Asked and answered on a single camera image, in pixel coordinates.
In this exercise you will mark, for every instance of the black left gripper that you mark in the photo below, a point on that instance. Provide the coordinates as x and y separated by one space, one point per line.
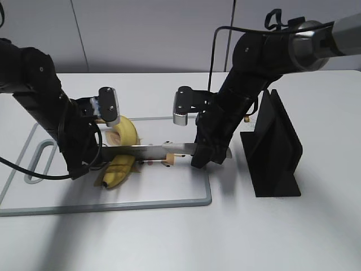
76 135

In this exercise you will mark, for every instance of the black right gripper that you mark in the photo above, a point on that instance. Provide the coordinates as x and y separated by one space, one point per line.
216 126

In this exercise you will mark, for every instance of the white-handled kitchen knife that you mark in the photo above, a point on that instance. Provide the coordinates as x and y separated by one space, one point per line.
146 152

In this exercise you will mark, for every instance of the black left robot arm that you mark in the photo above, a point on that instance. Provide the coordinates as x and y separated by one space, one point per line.
29 76

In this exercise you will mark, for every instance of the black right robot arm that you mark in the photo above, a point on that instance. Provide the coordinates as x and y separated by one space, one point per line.
258 60

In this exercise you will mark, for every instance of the white grey-rimmed cutting board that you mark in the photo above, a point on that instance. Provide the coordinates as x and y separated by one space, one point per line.
152 184

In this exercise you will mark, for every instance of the black knife stand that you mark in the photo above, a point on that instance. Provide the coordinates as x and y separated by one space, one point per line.
273 150

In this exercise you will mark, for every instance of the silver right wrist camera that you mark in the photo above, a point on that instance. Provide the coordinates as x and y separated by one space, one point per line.
187 100

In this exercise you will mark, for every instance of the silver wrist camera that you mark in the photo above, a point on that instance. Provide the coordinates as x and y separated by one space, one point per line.
187 100
105 106

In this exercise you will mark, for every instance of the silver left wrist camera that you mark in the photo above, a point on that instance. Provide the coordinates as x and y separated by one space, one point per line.
105 106

